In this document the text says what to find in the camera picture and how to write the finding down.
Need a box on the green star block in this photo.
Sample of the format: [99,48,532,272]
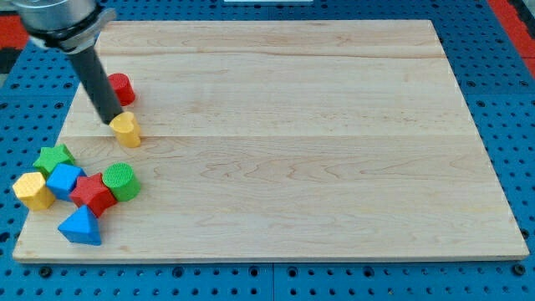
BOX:
[33,144,75,178]

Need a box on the yellow heart block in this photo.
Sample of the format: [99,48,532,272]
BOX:
[110,111,141,148]

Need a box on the light wooden board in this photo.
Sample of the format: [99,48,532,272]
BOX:
[13,20,529,263]

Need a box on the red star block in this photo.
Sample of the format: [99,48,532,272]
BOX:
[69,173,118,218]

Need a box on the blue triangle block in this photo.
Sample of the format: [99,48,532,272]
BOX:
[58,205,101,246]

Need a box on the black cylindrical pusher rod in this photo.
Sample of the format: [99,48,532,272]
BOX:
[67,46,123,125]

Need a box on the yellow hexagon block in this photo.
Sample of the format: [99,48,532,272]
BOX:
[13,172,56,211]

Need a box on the red cylinder block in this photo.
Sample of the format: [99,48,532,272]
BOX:
[108,73,135,106]

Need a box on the green cylinder block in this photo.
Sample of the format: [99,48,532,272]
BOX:
[102,162,141,202]

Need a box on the blue cube block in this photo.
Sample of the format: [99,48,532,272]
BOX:
[46,163,86,202]

